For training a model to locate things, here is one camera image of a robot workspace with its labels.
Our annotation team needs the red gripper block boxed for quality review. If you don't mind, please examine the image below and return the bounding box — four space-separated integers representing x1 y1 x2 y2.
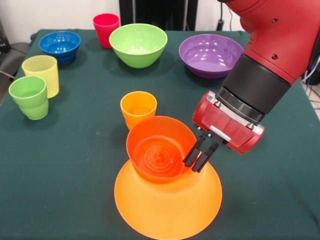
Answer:
182 90 266 173

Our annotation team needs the small red-orange bowl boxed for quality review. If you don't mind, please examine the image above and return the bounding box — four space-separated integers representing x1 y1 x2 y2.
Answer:
125 115 198 185

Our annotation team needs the large orange bowl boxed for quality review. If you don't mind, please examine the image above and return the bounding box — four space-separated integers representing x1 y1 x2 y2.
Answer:
114 159 223 239

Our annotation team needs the orange cup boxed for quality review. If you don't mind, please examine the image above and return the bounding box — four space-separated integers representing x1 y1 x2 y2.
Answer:
120 91 158 131

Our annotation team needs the purple bowl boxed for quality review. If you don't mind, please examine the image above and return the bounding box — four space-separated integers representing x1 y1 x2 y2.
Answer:
178 33 245 80

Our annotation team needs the light green bowl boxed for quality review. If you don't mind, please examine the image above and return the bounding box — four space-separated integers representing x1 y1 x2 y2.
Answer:
108 23 168 69

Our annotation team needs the dark green table cloth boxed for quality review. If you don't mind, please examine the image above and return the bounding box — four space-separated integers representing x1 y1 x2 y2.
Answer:
0 28 320 240

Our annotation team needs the red cup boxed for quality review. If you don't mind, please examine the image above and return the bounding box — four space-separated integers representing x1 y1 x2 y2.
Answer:
92 13 121 49

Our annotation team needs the green cup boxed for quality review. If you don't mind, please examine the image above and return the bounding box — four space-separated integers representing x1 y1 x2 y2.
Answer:
8 75 50 121

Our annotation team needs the blue bowl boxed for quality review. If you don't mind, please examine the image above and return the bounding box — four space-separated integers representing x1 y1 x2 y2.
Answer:
38 30 82 63

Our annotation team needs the yellow cup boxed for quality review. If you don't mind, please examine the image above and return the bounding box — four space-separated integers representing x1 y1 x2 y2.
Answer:
21 55 60 99

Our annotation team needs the black wall cable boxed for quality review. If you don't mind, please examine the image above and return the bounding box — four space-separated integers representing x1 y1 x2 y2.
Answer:
216 1 235 31

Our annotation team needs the tangle of cables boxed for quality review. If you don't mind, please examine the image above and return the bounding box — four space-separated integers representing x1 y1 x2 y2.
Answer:
301 62 320 111

